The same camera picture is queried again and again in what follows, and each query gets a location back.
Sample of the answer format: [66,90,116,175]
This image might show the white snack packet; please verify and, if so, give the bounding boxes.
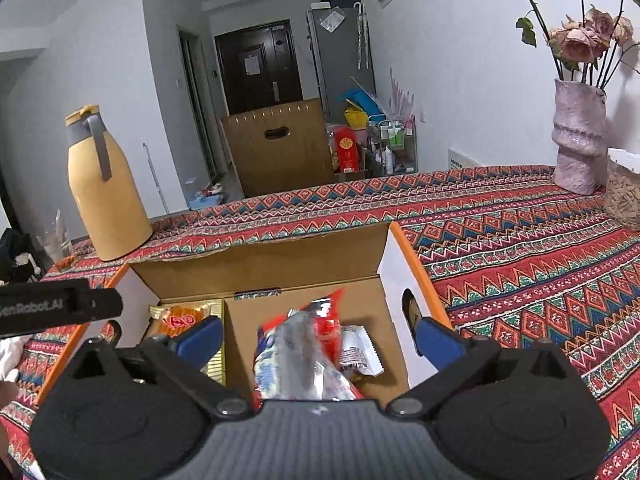
[340,325,384,379]

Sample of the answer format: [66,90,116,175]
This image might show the orange cardboard box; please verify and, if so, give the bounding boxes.
[34,220,454,409]

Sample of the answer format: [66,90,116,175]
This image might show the orange gold snack packet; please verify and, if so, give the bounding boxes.
[146,299,226,386]

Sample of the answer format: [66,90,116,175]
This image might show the white umbrella on fridge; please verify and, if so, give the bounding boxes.
[354,1,370,70]

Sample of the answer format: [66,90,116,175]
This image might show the person's left hand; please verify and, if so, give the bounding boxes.
[0,382,20,410]

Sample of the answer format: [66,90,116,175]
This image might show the red silver snack bag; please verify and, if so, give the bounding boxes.
[253,289,362,408]

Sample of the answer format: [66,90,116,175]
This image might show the patterned red tablecloth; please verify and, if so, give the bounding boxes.
[0,164,640,480]

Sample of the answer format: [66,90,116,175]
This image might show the jar of seeds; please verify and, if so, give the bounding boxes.
[603,148,640,231]

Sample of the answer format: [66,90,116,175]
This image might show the drinking glass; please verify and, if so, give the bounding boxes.
[37,210,76,272]

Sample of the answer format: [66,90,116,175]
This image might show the yellow thermos jug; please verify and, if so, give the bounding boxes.
[65,104,153,261]

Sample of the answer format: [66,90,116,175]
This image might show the black entrance door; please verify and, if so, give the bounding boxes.
[215,20,303,115]

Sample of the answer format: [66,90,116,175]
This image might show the grey refrigerator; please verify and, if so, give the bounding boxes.
[306,6,375,124]

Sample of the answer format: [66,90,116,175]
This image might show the dried pink roses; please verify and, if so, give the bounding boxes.
[515,0,639,90]

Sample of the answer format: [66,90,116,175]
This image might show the red gift box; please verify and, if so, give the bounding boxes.
[333,126,360,174]

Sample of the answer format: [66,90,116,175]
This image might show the wooden chair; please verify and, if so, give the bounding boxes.
[221,99,334,197]

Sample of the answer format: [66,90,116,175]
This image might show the wire storage cart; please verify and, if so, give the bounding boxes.
[366,114,418,177]

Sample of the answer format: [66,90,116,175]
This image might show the pink textured vase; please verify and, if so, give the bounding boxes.
[551,79,606,196]

